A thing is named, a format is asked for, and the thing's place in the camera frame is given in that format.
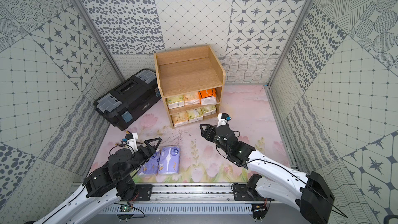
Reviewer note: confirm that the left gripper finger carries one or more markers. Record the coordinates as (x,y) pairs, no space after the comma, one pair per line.
(154,160)
(153,143)

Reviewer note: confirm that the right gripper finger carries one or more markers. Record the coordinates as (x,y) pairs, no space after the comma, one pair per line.
(207,127)
(209,135)

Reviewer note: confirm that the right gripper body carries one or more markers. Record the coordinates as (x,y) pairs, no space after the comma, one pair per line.
(217,141)

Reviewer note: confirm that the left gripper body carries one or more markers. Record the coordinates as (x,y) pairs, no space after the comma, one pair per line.
(145,149)

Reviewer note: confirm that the purple tissue pack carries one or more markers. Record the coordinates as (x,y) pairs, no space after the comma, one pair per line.
(148,171)
(169,160)

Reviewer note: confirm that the orange tissue pack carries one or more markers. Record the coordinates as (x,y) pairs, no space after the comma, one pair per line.
(208,97)

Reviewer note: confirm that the beige tissue pack shelf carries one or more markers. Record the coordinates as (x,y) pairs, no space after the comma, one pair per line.
(192,98)

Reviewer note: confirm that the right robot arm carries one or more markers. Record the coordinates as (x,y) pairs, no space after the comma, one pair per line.
(317,209)

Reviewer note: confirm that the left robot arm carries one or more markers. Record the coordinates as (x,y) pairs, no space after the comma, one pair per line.
(103,187)

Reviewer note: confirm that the green tissue pack bottom right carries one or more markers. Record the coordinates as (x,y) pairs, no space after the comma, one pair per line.
(208,110)

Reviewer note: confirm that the green tissue pack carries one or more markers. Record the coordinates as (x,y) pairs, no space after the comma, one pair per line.
(195,115)
(208,110)

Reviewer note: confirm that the green tissue pack bottom middle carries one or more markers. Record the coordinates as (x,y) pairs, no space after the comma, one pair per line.
(195,115)

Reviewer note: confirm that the yellow tissue pack bottom left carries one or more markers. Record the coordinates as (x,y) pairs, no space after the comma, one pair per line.
(180,119)

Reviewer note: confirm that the green tissue pack middle shelf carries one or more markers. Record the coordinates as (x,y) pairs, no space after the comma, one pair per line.
(175,102)

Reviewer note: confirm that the wooden shelf unit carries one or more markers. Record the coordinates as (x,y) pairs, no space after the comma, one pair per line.
(189,70)

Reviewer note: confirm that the black plastic toolbox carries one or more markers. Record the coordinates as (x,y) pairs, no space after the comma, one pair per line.
(128,101)

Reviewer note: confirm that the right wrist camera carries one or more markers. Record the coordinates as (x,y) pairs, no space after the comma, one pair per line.
(223,119)

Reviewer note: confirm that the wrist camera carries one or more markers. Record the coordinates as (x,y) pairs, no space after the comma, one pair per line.
(223,119)
(131,140)

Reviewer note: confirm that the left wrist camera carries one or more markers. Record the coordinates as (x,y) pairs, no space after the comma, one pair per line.
(131,140)

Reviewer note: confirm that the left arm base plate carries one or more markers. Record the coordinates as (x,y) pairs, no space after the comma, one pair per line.
(140,193)

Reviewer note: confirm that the aluminium mounting rail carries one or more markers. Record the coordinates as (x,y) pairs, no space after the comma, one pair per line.
(192,193)

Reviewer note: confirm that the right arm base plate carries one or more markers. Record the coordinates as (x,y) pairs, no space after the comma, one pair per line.
(247,192)

